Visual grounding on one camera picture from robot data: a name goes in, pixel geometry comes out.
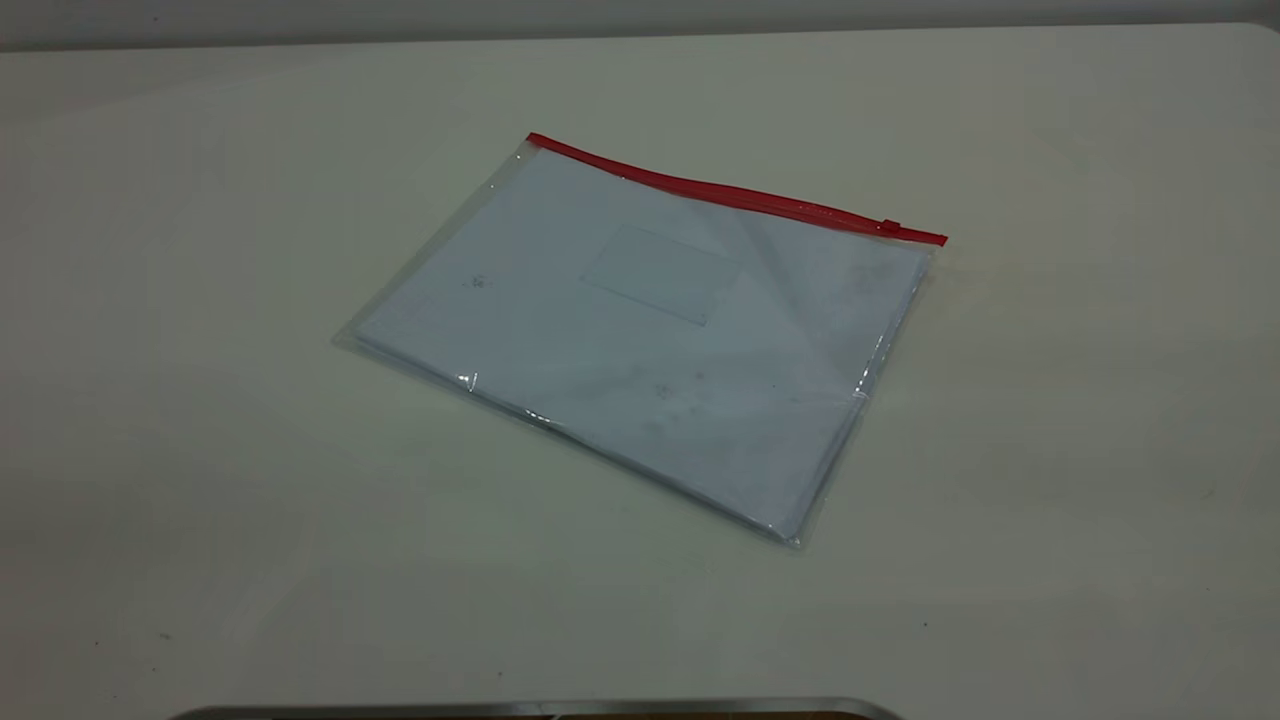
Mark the transparent zip bag red zipper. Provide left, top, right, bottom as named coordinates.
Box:
left=332, top=132, right=949, bottom=551

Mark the silver metal rim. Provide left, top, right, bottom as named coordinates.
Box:
left=165, top=697, right=906, bottom=720

